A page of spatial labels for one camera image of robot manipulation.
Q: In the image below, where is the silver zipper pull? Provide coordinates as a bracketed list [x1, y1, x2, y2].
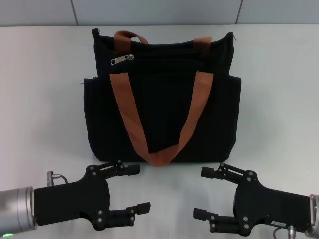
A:
[110, 54, 135, 66]

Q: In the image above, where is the wrist cable with connector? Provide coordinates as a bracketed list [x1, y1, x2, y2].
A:
[273, 225, 297, 239]
[45, 170, 69, 186]

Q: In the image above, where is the black bag with brown handles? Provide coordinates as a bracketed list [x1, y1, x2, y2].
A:
[79, 27, 242, 167]

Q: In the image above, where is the right wrist cable with connector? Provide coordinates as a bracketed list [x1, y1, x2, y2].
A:
[273, 225, 297, 239]

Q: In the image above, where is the left wrist cable with connector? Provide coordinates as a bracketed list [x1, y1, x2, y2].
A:
[45, 170, 69, 186]

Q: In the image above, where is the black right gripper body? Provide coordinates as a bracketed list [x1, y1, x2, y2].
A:
[233, 170, 312, 237]

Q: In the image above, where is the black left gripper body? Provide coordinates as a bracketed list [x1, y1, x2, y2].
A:
[33, 164, 111, 231]

